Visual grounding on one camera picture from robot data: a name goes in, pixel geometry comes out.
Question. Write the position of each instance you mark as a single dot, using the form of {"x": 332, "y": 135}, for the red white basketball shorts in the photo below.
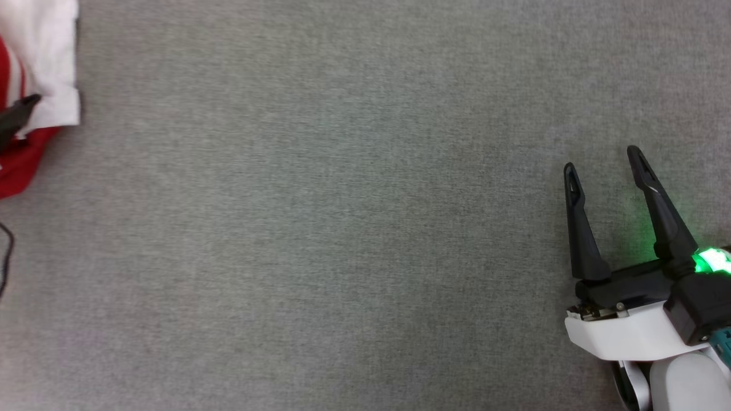
{"x": 20, "y": 165}

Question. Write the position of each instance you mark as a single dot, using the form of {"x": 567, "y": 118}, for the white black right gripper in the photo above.
{"x": 628, "y": 334}

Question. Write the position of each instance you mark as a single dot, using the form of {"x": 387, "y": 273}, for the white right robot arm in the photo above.
{"x": 685, "y": 382}

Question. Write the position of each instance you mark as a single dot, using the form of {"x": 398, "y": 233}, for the teal right camera connector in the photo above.
{"x": 721, "y": 338}

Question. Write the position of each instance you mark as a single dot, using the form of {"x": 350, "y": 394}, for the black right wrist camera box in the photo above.
{"x": 702, "y": 305}

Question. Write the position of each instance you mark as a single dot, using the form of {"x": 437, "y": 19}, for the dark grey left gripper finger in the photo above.
{"x": 17, "y": 117}

